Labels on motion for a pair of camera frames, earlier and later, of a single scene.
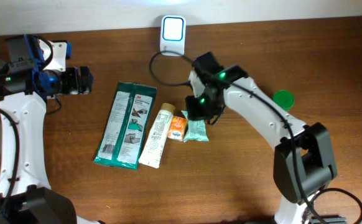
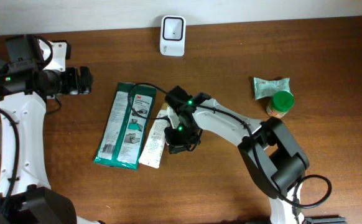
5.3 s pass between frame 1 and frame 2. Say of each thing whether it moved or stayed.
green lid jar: stayed
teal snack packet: moved
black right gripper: moved
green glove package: stayed
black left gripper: stayed
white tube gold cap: stayed
